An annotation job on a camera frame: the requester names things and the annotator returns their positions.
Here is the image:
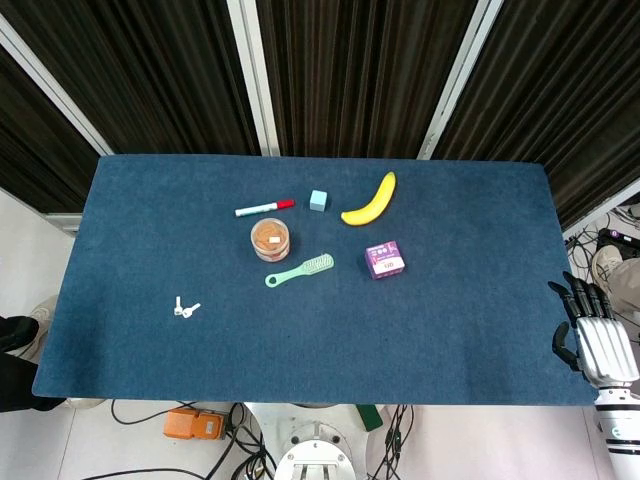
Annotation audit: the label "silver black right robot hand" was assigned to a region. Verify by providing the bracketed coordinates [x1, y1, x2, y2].
[548, 271, 640, 389]

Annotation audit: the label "silver key pair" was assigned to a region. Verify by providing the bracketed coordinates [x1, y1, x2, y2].
[173, 296, 202, 320]

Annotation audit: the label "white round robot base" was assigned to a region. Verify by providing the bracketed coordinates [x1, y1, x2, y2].
[273, 403, 372, 480]

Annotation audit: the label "person's beige trouser leg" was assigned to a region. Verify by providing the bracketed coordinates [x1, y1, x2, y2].
[606, 258, 640, 312]

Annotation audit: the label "white grey sneaker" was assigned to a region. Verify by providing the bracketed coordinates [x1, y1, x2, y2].
[591, 244, 626, 297]

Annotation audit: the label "black device with purple light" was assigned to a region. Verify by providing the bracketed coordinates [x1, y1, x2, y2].
[597, 226, 640, 247]

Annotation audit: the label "purple cardboard box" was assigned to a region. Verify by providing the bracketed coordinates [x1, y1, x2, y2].
[364, 239, 406, 281]

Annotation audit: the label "green flat piece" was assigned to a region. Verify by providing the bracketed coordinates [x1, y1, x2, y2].
[355, 404, 384, 432]

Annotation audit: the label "dark pleated curtain panel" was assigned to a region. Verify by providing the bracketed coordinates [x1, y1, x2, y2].
[0, 44, 104, 216]
[428, 0, 640, 232]
[253, 0, 482, 159]
[0, 0, 262, 156]

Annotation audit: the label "yellow banana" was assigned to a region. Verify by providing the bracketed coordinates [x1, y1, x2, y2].
[340, 171, 397, 227]

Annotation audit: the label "blue table cloth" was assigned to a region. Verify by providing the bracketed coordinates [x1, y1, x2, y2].
[32, 154, 600, 407]

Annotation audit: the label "mint green brush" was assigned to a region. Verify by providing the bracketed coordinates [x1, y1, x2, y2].
[264, 252, 335, 289]

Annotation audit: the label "clear jar of rubber bands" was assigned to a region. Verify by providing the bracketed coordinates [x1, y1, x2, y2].
[250, 218, 292, 263]

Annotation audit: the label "white marker with red cap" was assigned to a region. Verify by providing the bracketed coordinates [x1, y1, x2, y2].
[234, 199, 296, 218]

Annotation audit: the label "orange box on floor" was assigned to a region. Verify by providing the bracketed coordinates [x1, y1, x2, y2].
[163, 407, 231, 442]

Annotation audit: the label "beige sneaker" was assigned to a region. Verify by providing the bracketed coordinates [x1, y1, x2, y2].
[22, 294, 60, 362]

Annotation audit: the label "person's black trouser leg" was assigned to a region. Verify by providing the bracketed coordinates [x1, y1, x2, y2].
[0, 314, 67, 414]

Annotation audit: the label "tangled black white cables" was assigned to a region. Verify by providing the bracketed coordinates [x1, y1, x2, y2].
[563, 207, 640, 274]

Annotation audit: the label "white frame post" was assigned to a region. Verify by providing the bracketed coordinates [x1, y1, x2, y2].
[561, 188, 640, 237]
[226, 0, 281, 158]
[0, 13, 115, 157]
[416, 0, 505, 161]

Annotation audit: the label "black cable bundle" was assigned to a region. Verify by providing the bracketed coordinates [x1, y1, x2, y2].
[369, 404, 416, 480]

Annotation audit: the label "black cable loop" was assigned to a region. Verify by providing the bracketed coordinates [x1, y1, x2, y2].
[110, 398, 201, 426]

